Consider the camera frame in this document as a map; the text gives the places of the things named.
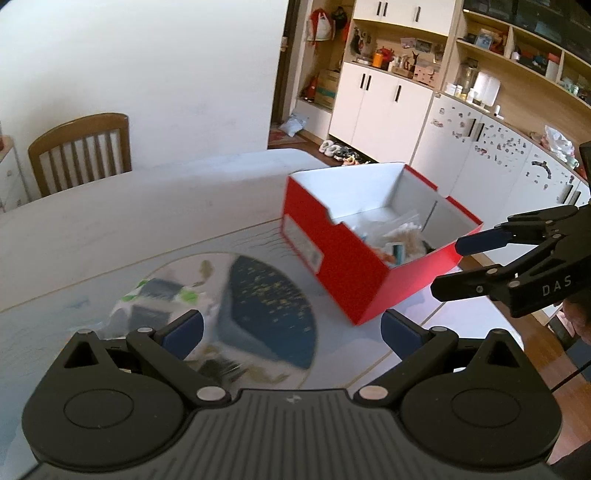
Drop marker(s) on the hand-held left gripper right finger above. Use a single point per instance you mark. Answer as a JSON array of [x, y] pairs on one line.
[[401, 332]]

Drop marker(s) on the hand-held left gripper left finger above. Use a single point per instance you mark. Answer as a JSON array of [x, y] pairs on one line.
[[184, 330]]

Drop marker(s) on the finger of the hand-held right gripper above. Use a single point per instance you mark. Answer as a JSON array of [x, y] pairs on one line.
[[480, 242], [466, 284]]

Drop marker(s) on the clear bag of cotton swabs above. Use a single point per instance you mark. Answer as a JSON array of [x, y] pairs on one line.
[[401, 226]]

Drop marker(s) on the red cardboard box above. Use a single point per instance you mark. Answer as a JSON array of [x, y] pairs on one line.
[[341, 267]]

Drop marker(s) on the white marble desktop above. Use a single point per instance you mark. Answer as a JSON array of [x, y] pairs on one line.
[[138, 207]]

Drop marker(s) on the person's right hand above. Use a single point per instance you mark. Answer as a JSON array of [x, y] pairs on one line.
[[579, 321]]

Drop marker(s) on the white crumpled plastic bag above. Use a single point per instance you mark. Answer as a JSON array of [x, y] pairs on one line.
[[556, 141]]

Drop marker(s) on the white paper roll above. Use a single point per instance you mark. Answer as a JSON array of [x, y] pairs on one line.
[[487, 87]]

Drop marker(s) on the glass jar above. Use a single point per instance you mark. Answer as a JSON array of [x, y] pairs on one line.
[[467, 76]]

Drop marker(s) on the small wooden drawer box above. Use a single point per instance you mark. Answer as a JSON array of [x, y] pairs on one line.
[[425, 74]]

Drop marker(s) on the row of shoes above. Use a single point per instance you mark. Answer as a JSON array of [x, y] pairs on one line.
[[328, 147]]

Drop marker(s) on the orange bottle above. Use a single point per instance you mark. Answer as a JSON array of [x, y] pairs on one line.
[[378, 60]]

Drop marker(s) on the cardboard box with green print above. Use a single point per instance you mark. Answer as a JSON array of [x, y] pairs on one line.
[[328, 90]]

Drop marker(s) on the red doormat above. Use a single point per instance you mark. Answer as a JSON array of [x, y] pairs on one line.
[[281, 137]]

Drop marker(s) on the red bottle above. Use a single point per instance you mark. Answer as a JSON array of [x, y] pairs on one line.
[[311, 88]]

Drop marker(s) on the white side cabinet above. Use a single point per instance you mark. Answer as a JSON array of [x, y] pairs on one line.
[[11, 180]]

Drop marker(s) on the wooden chair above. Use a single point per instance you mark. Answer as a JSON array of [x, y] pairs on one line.
[[78, 124]]

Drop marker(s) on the dark brown door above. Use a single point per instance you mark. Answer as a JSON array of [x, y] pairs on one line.
[[282, 83]]

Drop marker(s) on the dark hanging bag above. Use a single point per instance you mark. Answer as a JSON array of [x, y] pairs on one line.
[[340, 18]]

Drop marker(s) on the red white hanging bag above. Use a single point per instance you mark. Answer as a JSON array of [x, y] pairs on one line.
[[322, 27]]

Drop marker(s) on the white wooden wall cabinet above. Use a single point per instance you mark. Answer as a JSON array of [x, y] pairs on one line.
[[383, 106]]

